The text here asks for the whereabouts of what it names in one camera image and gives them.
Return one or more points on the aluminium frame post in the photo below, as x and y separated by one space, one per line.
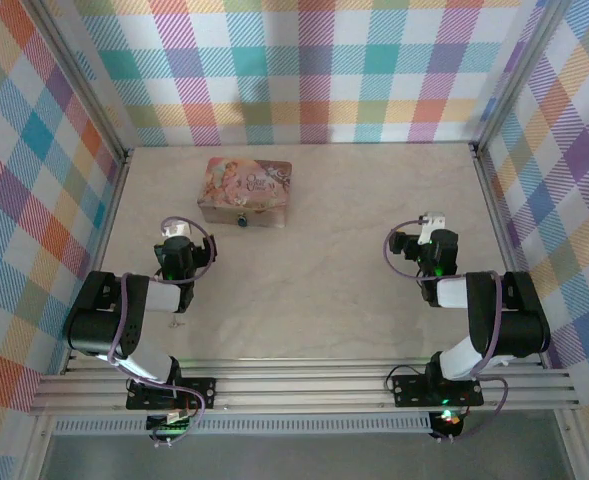
81 75
519 70

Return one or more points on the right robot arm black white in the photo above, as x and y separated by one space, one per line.
514 320

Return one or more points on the pink decorated tin box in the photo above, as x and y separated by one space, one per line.
244 187

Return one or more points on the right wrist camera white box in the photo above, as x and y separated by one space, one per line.
431 222

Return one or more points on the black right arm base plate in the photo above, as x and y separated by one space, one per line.
409 392

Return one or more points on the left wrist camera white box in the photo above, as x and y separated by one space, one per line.
175 230

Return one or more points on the aluminium table side rail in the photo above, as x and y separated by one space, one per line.
106 240
501 235

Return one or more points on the aluminium mounting rail beam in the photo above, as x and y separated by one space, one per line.
299 392

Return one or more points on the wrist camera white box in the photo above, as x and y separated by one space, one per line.
431 222
175 230

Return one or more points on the small blue padlock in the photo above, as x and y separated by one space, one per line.
243 219

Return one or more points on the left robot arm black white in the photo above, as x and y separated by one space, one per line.
99 320

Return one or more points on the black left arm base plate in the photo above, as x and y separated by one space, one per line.
199 392

